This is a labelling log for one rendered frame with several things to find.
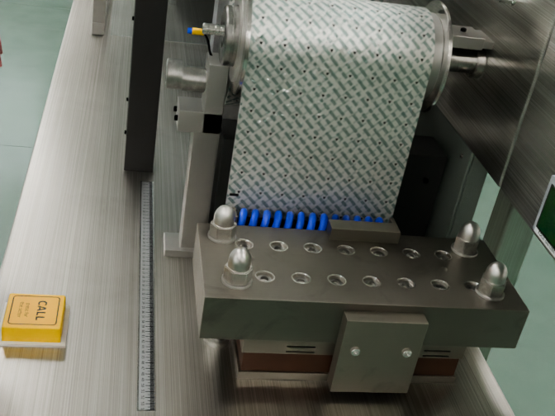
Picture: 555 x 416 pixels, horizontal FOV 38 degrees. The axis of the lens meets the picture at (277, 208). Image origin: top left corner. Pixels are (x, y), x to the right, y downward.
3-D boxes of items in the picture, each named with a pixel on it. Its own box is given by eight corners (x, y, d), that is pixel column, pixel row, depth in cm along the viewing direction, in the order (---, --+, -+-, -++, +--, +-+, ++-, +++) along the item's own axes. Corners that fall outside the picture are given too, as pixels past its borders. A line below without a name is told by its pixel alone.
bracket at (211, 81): (160, 238, 123) (178, 48, 108) (201, 240, 124) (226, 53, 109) (160, 257, 119) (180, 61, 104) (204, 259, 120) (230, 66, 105)
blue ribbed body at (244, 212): (232, 224, 109) (235, 202, 107) (383, 234, 113) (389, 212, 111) (234, 238, 106) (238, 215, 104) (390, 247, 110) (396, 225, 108)
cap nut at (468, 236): (447, 242, 109) (456, 214, 107) (471, 243, 110) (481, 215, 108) (456, 257, 106) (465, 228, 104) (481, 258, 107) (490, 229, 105)
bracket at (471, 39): (438, 35, 108) (442, 20, 107) (477, 39, 110) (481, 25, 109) (450, 47, 104) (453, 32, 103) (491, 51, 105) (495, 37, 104)
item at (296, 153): (224, 214, 109) (242, 87, 100) (388, 224, 113) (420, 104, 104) (224, 215, 108) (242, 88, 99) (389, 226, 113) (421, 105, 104)
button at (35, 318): (9, 307, 103) (9, 291, 102) (65, 309, 105) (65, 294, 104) (1, 342, 98) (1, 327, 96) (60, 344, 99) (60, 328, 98)
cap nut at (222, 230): (206, 227, 103) (211, 197, 101) (234, 229, 104) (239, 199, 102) (208, 243, 100) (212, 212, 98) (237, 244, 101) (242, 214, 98)
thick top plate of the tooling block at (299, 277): (192, 260, 107) (196, 222, 104) (471, 275, 115) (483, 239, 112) (198, 338, 93) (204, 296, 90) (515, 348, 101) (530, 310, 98)
